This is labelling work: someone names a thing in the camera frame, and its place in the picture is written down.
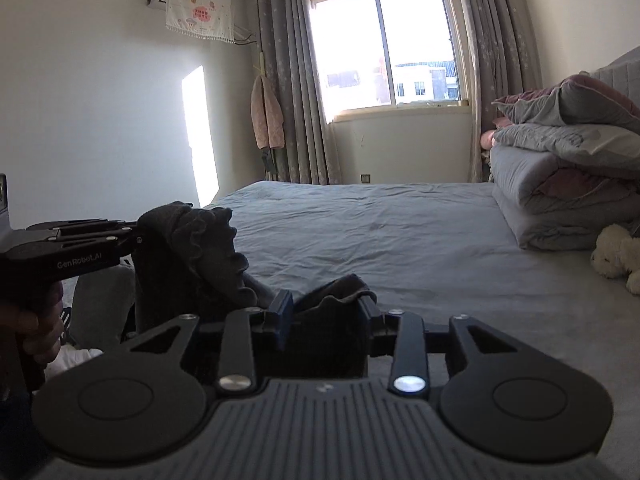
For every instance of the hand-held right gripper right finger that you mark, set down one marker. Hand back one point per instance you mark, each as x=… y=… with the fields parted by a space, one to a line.
x=380 y=330

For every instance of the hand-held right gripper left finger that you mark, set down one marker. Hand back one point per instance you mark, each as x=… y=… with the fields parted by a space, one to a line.
x=285 y=312

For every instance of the pink hanging jacket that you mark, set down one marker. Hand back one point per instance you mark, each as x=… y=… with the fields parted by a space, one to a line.
x=267 y=115

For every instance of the folded cream clothes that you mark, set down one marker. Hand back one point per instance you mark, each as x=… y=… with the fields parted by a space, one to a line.
x=75 y=360

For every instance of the grey ruffled knit sweater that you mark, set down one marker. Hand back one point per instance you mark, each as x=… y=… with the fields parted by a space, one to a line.
x=190 y=260

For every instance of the folded light grey quilt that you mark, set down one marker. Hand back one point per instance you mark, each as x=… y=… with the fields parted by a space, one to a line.
x=540 y=195

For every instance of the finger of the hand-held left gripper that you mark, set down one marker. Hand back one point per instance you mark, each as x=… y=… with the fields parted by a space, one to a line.
x=80 y=225
x=100 y=243

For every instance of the grey star-print curtain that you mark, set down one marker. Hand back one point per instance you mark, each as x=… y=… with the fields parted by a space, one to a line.
x=505 y=70
x=290 y=85

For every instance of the grey quilted headboard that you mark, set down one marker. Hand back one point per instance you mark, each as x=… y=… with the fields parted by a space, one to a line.
x=620 y=67

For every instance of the person's left hand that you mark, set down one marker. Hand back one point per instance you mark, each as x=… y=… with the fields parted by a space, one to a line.
x=45 y=325

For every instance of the window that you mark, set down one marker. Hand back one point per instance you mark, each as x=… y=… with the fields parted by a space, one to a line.
x=415 y=35

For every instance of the white plush toy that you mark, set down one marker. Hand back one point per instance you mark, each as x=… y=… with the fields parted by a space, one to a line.
x=615 y=255

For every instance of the coat stand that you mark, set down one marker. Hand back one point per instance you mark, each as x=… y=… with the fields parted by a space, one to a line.
x=267 y=162

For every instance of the printed dust cover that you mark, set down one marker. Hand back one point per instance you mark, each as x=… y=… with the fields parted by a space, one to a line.
x=200 y=12

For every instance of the pink pillow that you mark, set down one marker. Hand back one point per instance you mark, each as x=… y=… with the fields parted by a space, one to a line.
x=487 y=139

